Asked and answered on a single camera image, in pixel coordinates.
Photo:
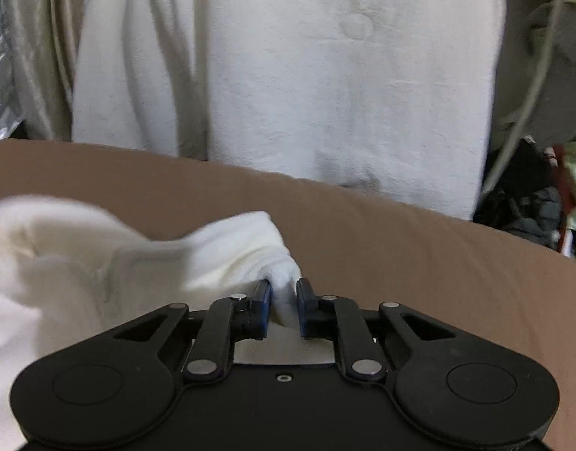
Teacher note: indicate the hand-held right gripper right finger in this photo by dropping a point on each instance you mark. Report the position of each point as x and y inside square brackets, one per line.
[303, 310]

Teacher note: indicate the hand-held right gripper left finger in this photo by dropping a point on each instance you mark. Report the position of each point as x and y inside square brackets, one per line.
[264, 307]

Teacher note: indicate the white garment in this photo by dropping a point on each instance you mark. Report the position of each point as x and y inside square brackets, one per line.
[128, 268]

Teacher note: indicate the pile of dark clothes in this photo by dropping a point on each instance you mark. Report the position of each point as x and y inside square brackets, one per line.
[522, 202]

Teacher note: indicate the person's cream fleece top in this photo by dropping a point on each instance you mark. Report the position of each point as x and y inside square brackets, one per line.
[292, 80]

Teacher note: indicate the red cloth strip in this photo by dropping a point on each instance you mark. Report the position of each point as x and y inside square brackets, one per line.
[564, 183]

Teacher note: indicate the beige curtain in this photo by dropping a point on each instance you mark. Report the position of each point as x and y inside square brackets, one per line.
[39, 56]

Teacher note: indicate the grey beige cloth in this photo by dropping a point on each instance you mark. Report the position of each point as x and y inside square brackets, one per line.
[567, 80]

